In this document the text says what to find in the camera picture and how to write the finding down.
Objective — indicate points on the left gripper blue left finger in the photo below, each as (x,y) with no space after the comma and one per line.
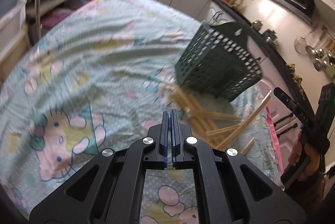
(164,136)

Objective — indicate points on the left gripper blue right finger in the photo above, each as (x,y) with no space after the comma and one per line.
(174,137)

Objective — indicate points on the dark green plastic utensil basket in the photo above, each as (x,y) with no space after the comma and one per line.
(217,61)

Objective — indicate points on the pink towel under cloth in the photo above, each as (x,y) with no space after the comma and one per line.
(274,139)

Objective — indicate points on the ginger root pile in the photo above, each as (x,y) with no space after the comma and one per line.
(297,78)

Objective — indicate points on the hello kitty patterned tablecloth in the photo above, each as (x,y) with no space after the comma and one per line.
(100,78)

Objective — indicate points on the steel pot on counter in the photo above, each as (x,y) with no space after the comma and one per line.
(269,36)

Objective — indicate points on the steel kettle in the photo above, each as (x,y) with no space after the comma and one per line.
(257,25)

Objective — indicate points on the plastic drawer unit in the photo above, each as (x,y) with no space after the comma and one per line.
(14,34)

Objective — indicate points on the hanging wire strainer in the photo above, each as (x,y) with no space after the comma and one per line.
(300,45)

